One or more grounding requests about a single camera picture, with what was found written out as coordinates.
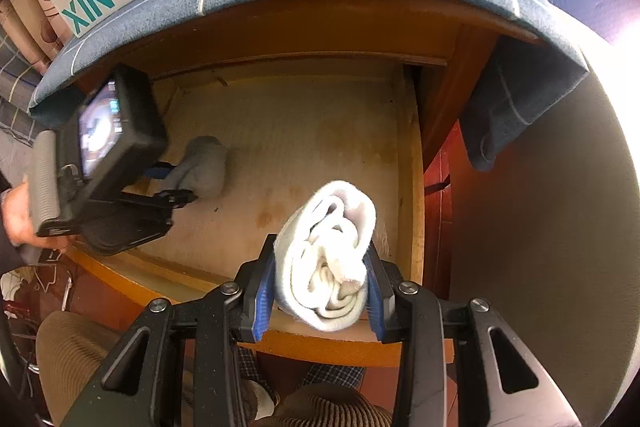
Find white grey socks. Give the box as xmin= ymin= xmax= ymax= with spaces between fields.
xmin=273 ymin=180 xmax=376 ymax=333

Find open wooden drawer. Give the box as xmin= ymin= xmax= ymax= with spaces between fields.
xmin=64 ymin=56 xmax=457 ymax=369

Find person's left hand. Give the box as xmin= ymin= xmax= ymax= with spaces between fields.
xmin=1 ymin=181 xmax=70 ymax=251

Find grey knit sock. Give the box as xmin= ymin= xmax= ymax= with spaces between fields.
xmin=162 ymin=135 xmax=228 ymax=199

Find plaid slipper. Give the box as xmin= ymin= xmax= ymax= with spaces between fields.
xmin=238 ymin=347 xmax=367 ymax=403

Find clear acrylic chair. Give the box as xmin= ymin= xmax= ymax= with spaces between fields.
xmin=1 ymin=251 xmax=74 ymax=323

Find grey plaid bedding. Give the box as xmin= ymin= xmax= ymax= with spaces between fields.
xmin=0 ymin=30 xmax=44 ymax=146

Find beige leaf pattern curtain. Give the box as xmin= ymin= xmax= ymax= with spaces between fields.
xmin=1 ymin=0 xmax=73 ymax=75

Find wooden nightstand cabinet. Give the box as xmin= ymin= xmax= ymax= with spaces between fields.
xmin=64 ymin=0 xmax=542 ymax=283

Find blue checked cloth cover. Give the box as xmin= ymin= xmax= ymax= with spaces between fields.
xmin=27 ymin=0 xmax=588 ymax=171

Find black camera with screen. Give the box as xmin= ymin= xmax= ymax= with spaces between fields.
xmin=27 ymin=65 xmax=168 ymax=237

